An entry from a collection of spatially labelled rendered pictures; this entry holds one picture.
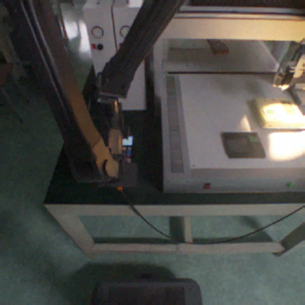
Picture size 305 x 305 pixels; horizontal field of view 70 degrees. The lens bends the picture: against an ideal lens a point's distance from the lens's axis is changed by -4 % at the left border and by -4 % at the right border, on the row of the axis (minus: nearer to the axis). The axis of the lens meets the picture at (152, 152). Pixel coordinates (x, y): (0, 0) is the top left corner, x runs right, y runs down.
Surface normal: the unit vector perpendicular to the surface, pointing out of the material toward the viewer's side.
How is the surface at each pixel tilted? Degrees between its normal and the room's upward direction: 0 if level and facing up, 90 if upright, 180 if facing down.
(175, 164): 0
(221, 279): 0
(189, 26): 90
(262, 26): 90
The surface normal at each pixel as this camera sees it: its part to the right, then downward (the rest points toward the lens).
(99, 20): 0.00, 0.76
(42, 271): -0.01, -0.65
